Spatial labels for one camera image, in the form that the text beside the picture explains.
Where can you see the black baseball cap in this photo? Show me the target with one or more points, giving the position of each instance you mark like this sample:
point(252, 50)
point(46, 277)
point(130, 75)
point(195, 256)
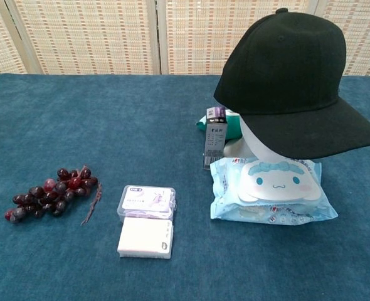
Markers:
point(291, 78)

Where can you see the white foam mannequin head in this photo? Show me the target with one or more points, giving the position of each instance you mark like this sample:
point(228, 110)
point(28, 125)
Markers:
point(255, 145)

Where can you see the pink white tissue pack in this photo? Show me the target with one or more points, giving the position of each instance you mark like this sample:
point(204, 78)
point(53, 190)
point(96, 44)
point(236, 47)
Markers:
point(144, 238)

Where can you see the blue velvet tablecloth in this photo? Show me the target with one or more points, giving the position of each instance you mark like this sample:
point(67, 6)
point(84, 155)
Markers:
point(109, 131)

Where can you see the blue cartoon wet wipes pack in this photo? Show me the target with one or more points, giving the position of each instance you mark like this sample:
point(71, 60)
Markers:
point(272, 200)

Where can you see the green wipes pack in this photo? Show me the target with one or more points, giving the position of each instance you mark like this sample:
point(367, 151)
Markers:
point(232, 127)

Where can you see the dark purple grape bunch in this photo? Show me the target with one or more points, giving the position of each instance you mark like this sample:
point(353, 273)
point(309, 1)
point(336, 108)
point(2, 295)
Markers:
point(53, 194)

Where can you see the clear floss pick box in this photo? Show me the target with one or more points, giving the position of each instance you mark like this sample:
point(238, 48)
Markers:
point(147, 199)

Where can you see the grey purple small carton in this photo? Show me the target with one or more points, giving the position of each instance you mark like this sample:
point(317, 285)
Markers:
point(214, 138)

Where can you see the woven bamboo folding screen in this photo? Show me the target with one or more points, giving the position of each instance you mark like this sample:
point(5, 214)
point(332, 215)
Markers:
point(94, 34)

